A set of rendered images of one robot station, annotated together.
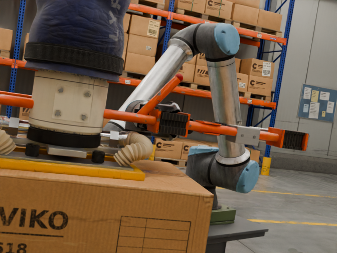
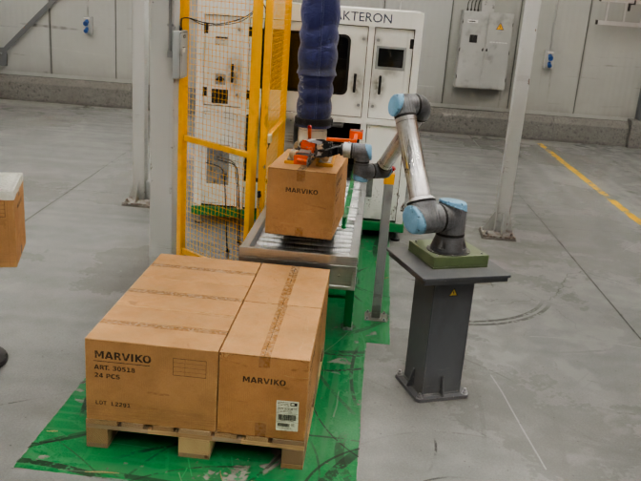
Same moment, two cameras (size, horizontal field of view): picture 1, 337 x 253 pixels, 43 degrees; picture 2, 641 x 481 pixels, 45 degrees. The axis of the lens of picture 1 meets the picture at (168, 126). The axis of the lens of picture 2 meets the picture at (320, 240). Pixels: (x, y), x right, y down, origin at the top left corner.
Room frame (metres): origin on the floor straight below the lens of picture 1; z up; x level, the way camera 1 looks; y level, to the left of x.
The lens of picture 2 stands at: (2.80, -4.07, 2.04)
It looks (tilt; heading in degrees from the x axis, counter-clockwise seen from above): 18 degrees down; 111
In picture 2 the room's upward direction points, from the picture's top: 4 degrees clockwise
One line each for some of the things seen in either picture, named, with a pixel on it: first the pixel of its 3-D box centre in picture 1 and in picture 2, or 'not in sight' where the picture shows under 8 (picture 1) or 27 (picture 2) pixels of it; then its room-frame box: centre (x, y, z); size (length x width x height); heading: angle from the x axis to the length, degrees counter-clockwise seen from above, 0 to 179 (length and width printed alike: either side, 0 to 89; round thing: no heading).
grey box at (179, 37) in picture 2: not in sight; (180, 53); (0.02, 0.32, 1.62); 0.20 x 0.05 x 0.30; 108
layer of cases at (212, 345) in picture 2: not in sight; (222, 334); (1.04, -0.85, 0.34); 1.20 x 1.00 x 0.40; 108
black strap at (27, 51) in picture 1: (74, 59); (314, 119); (1.02, 0.24, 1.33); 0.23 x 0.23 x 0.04
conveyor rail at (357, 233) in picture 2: not in sight; (359, 219); (1.07, 1.10, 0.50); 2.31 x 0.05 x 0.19; 108
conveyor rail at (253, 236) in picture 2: not in sight; (271, 212); (0.45, 0.90, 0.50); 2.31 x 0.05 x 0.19; 108
